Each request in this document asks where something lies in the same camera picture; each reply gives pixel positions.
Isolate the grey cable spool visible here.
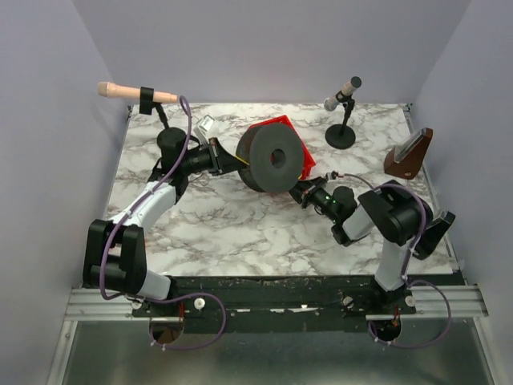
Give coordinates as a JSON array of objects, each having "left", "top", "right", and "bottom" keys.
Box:
[{"left": 236, "top": 123, "right": 304, "bottom": 193}]

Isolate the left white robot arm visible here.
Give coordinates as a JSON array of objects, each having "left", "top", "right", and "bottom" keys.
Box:
[{"left": 83, "top": 128, "right": 248, "bottom": 302}]

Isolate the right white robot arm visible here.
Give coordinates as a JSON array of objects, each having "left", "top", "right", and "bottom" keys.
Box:
[{"left": 289, "top": 177, "right": 440, "bottom": 292}]

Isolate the red plastic bin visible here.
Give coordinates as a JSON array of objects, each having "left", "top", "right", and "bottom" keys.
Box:
[{"left": 259, "top": 115, "right": 316, "bottom": 180}]

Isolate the silver microphone on stand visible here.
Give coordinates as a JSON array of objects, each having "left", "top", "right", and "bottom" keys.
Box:
[{"left": 323, "top": 75, "right": 363, "bottom": 150}]

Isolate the beige microphone on stand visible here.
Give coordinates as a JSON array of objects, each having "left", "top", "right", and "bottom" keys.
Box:
[{"left": 97, "top": 82, "right": 179, "bottom": 129}]

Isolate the brown wooden metronome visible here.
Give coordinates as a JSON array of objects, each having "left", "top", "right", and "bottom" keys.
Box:
[{"left": 383, "top": 128, "right": 434, "bottom": 180}]

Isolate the black metronome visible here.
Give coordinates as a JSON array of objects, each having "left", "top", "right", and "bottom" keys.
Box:
[{"left": 413, "top": 211, "right": 456, "bottom": 261}]

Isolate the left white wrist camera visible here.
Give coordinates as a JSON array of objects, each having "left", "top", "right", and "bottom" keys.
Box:
[{"left": 194, "top": 115, "right": 215, "bottom": 145}]

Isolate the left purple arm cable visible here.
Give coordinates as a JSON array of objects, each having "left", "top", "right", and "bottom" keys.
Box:
[{"left": 99, "top": 95, "right": 228, "bottom": 351}]

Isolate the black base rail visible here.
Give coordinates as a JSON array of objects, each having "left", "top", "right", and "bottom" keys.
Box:
[{"left": 132, "top": 275, "right": 415, "bottom": 334}]

